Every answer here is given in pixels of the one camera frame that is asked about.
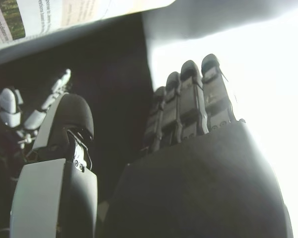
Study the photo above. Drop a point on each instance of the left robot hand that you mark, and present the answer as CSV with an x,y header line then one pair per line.
x,y
188,186

